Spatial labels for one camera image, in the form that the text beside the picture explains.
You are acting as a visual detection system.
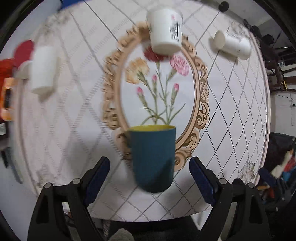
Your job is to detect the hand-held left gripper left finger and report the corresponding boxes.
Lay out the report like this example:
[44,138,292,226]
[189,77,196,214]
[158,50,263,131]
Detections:
[27,156,110,241]

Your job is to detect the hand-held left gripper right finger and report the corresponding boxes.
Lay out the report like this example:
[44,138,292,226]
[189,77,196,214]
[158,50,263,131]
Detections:
[189,156,271,241]

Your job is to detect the teal cup with yellow inside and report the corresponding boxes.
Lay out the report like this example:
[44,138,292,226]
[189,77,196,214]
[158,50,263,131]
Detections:
[125,125,176,193]

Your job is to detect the plain white cup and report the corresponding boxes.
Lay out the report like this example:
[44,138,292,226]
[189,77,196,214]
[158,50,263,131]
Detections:
[30,46,59,95]

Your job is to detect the white cup with faint print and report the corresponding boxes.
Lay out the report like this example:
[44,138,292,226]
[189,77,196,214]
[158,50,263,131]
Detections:
[213,30,252,60]

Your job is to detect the white cup with black print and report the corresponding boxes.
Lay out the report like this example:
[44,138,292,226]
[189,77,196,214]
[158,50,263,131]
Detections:
[146,9,183,55]

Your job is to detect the floral printed tablecloth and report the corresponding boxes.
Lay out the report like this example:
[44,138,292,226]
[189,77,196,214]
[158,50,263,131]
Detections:
[10,0,271,222]

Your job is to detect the pile of colourful clothes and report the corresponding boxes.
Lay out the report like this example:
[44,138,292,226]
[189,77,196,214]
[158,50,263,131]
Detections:
[257,132,296,209]

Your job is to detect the red and orange object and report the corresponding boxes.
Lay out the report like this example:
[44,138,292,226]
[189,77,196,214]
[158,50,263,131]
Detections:
[0,40,35,121]

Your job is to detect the dark wooden furniture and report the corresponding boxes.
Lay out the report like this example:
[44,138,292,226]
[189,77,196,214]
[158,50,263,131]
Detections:
[243,20,296,92]

